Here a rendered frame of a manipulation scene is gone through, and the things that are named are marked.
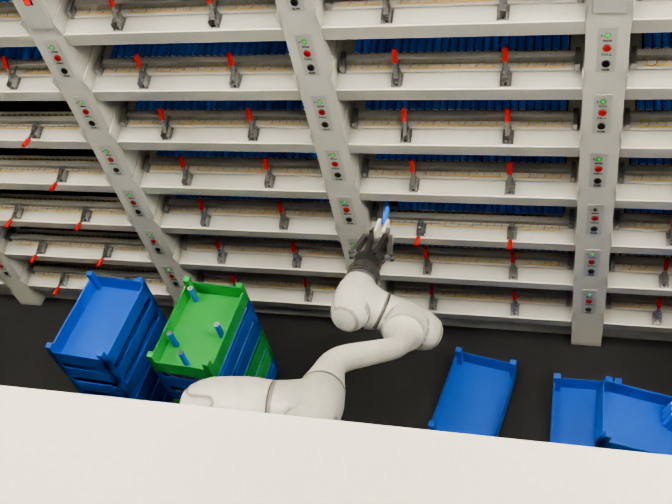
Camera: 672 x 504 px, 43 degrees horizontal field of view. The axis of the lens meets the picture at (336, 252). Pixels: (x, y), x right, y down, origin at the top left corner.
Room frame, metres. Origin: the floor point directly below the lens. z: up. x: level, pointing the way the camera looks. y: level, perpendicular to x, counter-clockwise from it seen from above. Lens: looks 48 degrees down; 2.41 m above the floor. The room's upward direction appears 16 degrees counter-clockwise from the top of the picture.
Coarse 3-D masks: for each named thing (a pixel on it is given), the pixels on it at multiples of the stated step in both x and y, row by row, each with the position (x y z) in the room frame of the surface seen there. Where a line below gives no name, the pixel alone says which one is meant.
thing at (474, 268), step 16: (400, 256) 1.76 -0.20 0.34; (416, 256) 1.74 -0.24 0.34; (432, 256) 1.72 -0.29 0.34; (448, 256) 1.70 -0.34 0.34; (464, 256) 1.68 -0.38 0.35; (480, 256) 1.66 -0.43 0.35; (496, 256) 1.64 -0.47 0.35; (512, 256) 1.59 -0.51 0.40; (528, 256) 1.60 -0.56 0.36; (544, 256) 1.58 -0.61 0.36; (560, 256) 1.57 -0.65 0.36; (384, 272) 1.73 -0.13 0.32; (400, 272) 1.71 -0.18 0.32; (416, 272) 1.69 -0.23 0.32; (432, 272) 1.67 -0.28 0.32; (448, 272) 1.65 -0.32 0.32; (464, 272) 1.64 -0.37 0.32; (480, 272) 1.62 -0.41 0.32; (496, 272) 1.60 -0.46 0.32; (512, 272) 1.57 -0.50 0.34; (528, 272) 1.57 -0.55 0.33; (544, 272) 1.55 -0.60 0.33; (560, 272) 1.53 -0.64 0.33; (544, 288) 1.53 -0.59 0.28; (560, 288) 1.51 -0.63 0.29
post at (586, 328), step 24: (600, 24) 1.47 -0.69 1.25; (624, 24) 1.45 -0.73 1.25; (624, 48) 1.45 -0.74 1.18; (600, 72) 1.47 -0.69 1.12; (624, 72) 1.45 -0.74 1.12; (624, 96) 1.44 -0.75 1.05; (600, 144) 1.46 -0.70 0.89; (600, 192) 1.46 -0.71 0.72; (576, 240) 1.48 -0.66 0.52; (600, 240) 1.45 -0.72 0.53; (576, 264) 1.48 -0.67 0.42; (600, 264) 1.45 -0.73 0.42; (576, 288) 1.48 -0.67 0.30; (600, 288) 1.45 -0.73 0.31; (576, 312) 1.48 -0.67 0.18; (600, 312) 1.45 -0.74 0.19; (576, 336) 1.48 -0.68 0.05; (600, 336) 1.45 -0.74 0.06
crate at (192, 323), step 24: (216, 288) 1.75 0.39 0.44; (240, 288) 1.69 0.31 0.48; (192, 312) 1.71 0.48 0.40; (216, 312) 1.69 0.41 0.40; (240, 312) 1.65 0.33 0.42; (192, 336) 1.62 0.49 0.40; (216, 336) 1.59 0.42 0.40; (168, 360) 1.56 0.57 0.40; (192, 360) 1.53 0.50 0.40; (216, 360) 1.48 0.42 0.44
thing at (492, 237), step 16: (368, 208) 1.78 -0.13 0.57; (416, 208) 1.76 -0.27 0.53; (464, 208) 1.71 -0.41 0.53; (576, 208) 1.55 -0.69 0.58; (368, 224) 1.74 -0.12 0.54; (416, 224) 1.71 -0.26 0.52; (432, 224) 1.69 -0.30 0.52; (448, 224) 1.67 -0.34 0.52; (576, 224) 1.50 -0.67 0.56; (400, 240) 1.70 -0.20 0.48; (432, 240) 1.65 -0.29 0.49; (448, 240) 1.63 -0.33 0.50; (464, 240) 1.61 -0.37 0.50; (480, 240) 1.59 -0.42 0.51; (496, 240) 1.58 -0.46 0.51; (512, 240) 1.56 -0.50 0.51; (528, 240) 1.54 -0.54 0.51; (544, 240) 1.53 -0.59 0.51; (560, 240) 1.51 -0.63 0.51
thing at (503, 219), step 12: (396, 216) 1.74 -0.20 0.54; (408, 216) 1.73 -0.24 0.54; (420, 216) 1.71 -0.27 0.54; (432, 216) 1.70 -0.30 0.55; (444, 216) 1.69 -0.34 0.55; (456, 216) 1.67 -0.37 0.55; (468, 216) 1.66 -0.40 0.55; (480, 216) 1.65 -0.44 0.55; (492, 216) 1.63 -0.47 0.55; (504, 216) 1.62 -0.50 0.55; (516, 216) 1.61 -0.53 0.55; (528, 216) 1.59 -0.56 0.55; (504, 228) 1.60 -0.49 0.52
